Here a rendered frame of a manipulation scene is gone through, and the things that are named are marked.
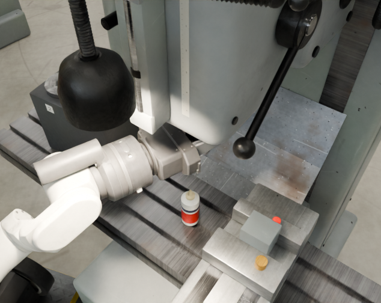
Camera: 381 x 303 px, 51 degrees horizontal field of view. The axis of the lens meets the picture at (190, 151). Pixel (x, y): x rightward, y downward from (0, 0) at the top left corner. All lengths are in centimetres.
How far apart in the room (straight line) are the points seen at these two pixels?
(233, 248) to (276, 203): 17
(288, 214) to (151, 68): 52
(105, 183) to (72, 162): 6
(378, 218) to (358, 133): 126
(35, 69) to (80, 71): 273
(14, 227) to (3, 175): 180
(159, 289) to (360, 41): 67
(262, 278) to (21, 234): 41
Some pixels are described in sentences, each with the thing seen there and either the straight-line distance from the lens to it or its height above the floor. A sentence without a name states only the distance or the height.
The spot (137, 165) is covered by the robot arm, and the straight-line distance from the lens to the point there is 61.
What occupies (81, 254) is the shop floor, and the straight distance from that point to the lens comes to 200.
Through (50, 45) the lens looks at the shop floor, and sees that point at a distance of 331.
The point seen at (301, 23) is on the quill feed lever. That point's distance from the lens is 50.
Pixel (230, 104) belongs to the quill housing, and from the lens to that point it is 49.
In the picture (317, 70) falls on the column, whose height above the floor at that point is 117.
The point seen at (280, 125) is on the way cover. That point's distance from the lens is 104.
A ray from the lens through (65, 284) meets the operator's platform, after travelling 149.
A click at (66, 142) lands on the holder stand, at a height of 99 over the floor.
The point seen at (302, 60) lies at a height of 136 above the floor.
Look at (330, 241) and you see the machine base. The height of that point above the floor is 20.
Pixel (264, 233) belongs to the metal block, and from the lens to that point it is 76.
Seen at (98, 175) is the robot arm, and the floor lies 125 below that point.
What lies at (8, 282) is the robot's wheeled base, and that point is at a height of 61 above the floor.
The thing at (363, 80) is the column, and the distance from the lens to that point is 93.
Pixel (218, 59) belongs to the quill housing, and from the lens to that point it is 44.
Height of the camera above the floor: 171
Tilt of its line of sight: 48 degrees down
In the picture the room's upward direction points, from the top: straight up
